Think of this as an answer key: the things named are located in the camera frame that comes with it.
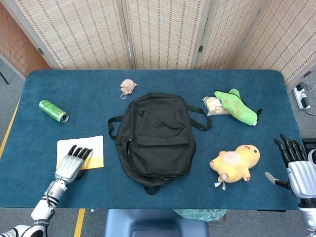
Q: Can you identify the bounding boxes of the white and yellow book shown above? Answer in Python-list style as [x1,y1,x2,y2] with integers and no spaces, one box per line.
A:
[56,135,105,171]

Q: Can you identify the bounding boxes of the black box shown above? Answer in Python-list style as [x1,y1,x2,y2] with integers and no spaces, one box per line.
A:
[301,138,316,152]

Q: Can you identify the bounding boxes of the black fabric backpack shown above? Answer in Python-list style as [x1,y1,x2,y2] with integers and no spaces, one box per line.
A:
[107,92,213,196]

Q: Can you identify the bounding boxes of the yellow plush animal toy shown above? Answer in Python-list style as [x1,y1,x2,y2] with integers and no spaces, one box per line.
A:
[209,144,261,191]

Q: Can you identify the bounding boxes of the pink plush keychain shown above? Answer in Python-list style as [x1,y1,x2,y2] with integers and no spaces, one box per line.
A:
[120,79,138,100]

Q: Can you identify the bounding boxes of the white power strip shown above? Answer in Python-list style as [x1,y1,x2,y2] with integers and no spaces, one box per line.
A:
[293,82,311,110]

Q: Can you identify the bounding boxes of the green checkered cloth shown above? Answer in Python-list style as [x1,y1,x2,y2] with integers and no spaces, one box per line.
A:
[172,208,228,222]

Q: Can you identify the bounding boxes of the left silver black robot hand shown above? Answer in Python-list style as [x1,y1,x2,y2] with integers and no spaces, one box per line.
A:
[54,145,93,185]

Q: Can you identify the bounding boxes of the woven folding screen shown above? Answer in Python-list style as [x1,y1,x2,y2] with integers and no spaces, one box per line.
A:
[4,0,316,83]

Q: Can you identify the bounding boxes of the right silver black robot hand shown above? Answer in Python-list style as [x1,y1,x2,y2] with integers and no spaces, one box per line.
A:
[264,134,316,198]

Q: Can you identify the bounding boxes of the clear bag of biscuits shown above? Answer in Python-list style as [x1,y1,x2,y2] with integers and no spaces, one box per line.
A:
[202,96,229,117]

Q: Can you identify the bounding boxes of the green plush toy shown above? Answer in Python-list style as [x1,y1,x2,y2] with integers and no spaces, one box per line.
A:
[214,88,263,127]

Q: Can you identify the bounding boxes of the green drink can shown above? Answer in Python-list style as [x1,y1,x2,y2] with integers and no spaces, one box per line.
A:
[39,99,70,124]

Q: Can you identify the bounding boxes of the blue chair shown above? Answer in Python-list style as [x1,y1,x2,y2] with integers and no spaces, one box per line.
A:
[103,208,210,237]

